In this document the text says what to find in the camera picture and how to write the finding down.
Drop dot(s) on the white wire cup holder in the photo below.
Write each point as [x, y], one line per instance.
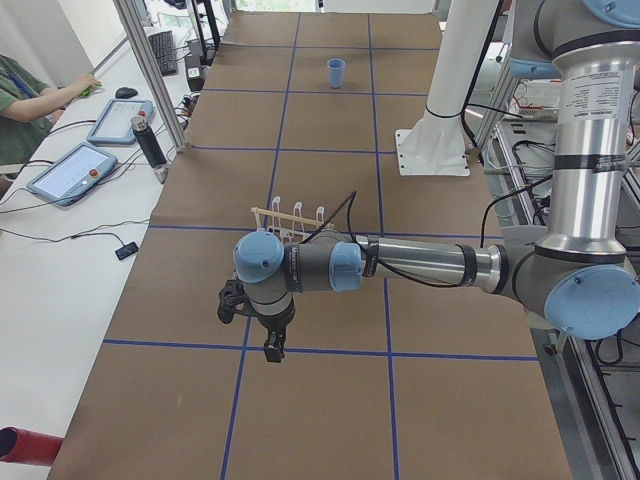
[287, 227]

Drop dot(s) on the light blue plastic cup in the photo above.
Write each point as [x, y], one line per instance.
[336, 72]

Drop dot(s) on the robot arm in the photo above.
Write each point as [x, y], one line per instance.
[574, 277]

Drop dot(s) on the small black usb device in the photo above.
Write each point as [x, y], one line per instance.
[126, 251]

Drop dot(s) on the teach pendant tablet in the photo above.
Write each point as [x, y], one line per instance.
[69, 178]
[113, 126]

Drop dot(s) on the upper teach pendant tablet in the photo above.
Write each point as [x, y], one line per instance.
[113, 126]

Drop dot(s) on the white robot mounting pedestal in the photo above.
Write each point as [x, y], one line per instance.
[435, 146]

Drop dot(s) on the lower teach pendant tablet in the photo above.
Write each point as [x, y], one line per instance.
[69, 178]

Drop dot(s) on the aluminium frame post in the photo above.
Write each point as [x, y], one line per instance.
[146, 60]

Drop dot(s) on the red cylinder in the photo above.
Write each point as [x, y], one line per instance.
[28, 447]

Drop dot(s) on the black computer mouse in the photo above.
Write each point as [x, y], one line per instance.
[125, 93]

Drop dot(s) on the black keyboard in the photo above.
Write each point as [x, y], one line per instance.
[163, 49]

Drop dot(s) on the seated person in green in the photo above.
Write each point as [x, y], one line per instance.
[30, 107]

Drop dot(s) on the black water bottle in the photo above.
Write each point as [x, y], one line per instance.
[147, 141]

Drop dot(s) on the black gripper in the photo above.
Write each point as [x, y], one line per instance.
[276, 325]

